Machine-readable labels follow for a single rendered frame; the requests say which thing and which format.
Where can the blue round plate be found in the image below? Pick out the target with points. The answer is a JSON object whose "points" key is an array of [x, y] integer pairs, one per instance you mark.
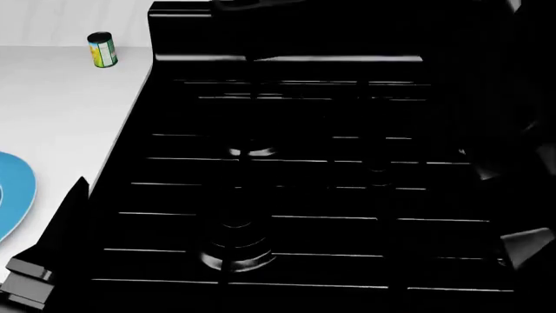
{"points": [[17, 192]]}

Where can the black gas stove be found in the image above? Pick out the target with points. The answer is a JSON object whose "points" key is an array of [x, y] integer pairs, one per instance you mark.
{"points": [[304, 202]]}

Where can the black round stove burner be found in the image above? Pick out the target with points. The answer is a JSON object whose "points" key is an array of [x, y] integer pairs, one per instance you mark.
{"points": [[378, 164], [252, 150], [237, 256]]}

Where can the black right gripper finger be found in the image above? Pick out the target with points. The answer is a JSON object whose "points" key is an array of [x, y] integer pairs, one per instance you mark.
{"points": [[512, 163]]}

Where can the green yellow labelled tin can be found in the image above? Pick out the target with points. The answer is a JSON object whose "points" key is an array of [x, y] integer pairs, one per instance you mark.
{"points": [[103, 50]]}

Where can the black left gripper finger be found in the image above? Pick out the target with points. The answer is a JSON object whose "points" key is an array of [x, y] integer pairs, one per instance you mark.
{"points": [[71, 215]]}

